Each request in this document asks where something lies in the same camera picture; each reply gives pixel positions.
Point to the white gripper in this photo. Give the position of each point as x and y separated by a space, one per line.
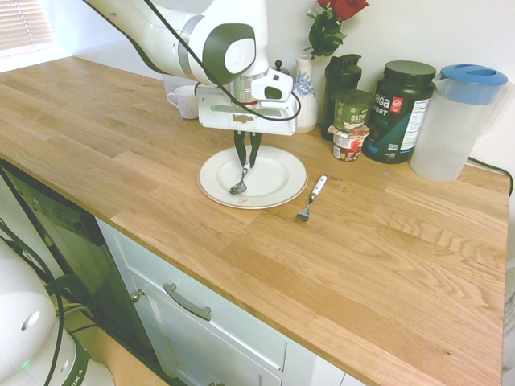
217 114

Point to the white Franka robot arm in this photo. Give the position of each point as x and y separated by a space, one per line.
225 32

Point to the white gold rimmed plate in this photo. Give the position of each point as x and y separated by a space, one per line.
277 177

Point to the white blue floral vase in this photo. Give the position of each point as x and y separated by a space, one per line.
307 112

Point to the white ribbed cup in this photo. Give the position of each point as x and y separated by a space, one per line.
185 102

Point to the glass french press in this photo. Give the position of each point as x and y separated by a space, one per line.
278 65

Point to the red white yogurt cup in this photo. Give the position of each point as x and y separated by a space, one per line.
348 144

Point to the green oatmeal cup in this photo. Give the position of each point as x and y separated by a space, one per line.
352 112

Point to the dark green shaker bottle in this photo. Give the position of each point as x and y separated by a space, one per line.
342 76

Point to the red rose with leaves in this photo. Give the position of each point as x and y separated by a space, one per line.
326 32

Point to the black protein powder tub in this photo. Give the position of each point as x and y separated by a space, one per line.
402 116

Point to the silver cabinet knob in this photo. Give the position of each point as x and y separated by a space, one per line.
137 296

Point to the dark dishwasher front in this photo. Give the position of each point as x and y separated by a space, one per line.
76 249

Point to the white kitchen cabinet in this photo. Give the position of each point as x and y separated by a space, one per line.
209 346

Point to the clear pitcher blue lid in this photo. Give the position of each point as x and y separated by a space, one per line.
450 124

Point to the white window blind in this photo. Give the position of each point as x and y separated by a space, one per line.
20 24

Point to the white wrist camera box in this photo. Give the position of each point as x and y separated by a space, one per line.
273 84

